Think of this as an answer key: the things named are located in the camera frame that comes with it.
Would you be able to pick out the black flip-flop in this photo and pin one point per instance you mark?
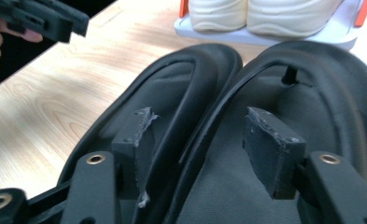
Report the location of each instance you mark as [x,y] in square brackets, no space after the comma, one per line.
[327,102]
[184,87]

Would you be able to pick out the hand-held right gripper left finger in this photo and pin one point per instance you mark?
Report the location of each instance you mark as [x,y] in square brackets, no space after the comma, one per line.
[134,155]

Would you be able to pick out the white plastic shoe box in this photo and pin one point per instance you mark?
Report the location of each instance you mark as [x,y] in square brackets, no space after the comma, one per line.
[340,35]

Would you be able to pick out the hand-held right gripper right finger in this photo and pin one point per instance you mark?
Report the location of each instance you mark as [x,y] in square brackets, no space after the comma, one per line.
[274,152]

